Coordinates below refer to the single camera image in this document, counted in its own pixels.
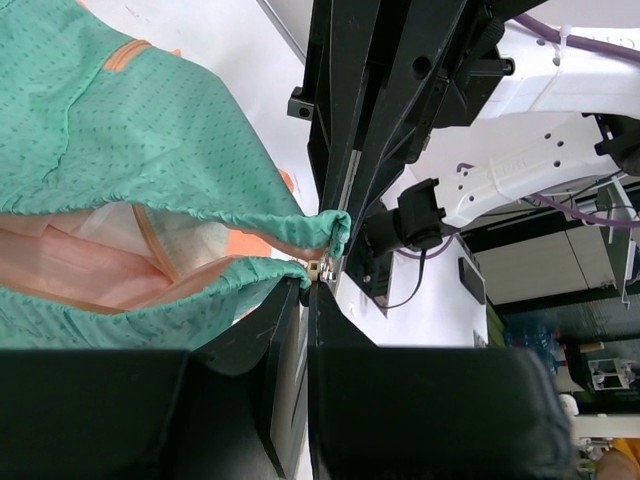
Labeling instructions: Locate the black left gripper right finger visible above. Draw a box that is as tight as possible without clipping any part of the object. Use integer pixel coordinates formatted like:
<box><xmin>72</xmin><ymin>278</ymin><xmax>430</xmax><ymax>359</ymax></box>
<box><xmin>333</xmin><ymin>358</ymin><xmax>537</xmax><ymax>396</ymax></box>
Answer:
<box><xmin>307</xmin><ymin>283</ymin><xmax>575</xmax><ymax>479</ymax></box>

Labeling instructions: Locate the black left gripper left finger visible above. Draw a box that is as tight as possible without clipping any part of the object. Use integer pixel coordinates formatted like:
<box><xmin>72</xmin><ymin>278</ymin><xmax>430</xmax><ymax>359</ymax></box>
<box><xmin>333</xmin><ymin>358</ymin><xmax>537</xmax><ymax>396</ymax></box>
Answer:
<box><xmin>1</xmin><ymin>279</ymin><xmax>300</xmax><ymax>479</ymax></box>

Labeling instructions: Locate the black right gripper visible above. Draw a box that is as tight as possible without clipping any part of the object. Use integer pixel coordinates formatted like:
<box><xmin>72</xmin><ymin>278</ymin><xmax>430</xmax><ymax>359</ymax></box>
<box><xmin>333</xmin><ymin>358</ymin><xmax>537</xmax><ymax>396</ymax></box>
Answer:
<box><xmin>288</xmin><ymin>1</ymin><xmax>515</xmax><ymax>215</ymax></box>

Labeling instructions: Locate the teal and orange jacket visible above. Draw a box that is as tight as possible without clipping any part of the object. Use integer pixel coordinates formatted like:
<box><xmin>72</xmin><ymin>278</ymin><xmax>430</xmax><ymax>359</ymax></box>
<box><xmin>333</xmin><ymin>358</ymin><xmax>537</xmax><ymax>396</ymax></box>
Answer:
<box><xmin>1</xmin><ymin>1</ymin><xmax>351</xmax><ymax>349</ymax></box>

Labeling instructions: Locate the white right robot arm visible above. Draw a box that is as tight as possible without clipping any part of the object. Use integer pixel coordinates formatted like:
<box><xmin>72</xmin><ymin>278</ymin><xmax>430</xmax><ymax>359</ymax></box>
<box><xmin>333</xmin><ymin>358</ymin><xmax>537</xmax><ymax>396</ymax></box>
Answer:
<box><xmin>288</xmin><ymin>1</ymin><xmax>639</xmax><ymax>254</ymax></box>

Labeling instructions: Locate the aluminium right side rail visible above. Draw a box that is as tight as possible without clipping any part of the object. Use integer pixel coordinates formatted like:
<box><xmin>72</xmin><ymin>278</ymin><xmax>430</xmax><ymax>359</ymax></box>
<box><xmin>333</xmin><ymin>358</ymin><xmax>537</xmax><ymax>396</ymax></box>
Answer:
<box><xmin>257</xmin><ymin>0</ymin><xmax>313</xmax><ymax>62</ymax></box>

